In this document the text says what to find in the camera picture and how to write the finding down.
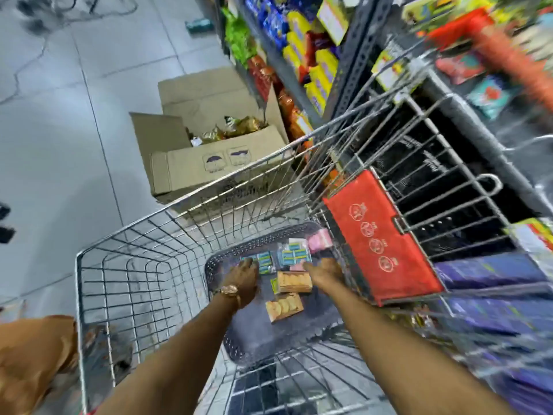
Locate person's right hand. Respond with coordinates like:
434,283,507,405
302,257,345,295

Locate person's left hand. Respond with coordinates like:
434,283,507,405
215,257,260,310

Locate person's left forearm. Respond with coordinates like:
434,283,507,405
93,292,243,415

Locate person's right forearm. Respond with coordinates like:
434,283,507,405
321,281,519,415

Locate teal small-box multipack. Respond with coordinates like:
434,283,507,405
276,239,313,269
242,251,277,275

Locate tan biscuit packet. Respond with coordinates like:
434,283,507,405
276,271,313,294
265,293,305,323

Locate pink packet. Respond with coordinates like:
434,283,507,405
307,229,334,254

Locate grey plastic tray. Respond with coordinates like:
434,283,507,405
204,220,346,366

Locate red cart seat flap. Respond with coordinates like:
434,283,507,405
323,169,446,307

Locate open cardboard box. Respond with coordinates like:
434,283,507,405
130,67,294,212

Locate shiny snack packets in box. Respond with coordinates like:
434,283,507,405
188,115,268,147

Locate row of red orange packets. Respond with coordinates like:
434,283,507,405
247,55,315,145

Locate stack of purple boxes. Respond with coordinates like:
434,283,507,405
433,252,553,415

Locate row of yellow packets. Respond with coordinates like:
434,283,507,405
282,10,340,116

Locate grey metal shelf upright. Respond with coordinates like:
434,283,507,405
322,0,391,122

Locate row of green packets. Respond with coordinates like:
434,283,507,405
221,7,257,67

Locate person's orange brown garment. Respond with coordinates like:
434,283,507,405
0,314,80,415

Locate teal packet on floor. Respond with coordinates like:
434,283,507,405
185,18,215,35

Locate black shoe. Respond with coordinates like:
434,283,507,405
0,203,16,245

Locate row of blue packets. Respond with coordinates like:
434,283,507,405
244,0,320,50

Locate yellow shelf price tag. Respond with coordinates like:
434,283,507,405
316,0,350,46

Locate orange red long packet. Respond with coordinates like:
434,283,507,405
425,7,553,112

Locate gold wrist bracelet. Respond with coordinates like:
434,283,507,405
211,284,243,308

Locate metal wire shopping cart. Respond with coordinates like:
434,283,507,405
75,36,553,415

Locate black cables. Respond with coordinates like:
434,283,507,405
0,0,140,36

